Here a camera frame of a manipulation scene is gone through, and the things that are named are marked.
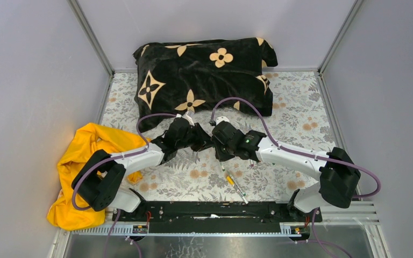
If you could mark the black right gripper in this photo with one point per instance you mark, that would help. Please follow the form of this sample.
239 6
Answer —
221 157

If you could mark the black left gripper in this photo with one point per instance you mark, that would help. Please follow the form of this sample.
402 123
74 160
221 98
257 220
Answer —
203 139

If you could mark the yellow cap marker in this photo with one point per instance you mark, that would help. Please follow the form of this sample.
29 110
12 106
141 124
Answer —
244 199

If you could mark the clear cap pen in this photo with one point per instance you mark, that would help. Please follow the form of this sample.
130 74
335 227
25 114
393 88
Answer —
234 183

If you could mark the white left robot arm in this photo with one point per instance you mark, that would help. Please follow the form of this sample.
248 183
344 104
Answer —
98 184

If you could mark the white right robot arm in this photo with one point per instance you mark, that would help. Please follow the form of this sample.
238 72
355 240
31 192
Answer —
336 177

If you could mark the black floral pillow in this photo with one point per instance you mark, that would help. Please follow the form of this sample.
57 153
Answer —
177 77

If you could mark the yellow cloth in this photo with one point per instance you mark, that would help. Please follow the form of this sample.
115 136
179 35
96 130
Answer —
87 139

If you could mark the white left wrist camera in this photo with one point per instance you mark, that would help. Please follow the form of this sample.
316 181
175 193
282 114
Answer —
187 116

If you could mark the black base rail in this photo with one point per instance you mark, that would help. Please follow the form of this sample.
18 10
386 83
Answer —
164 217

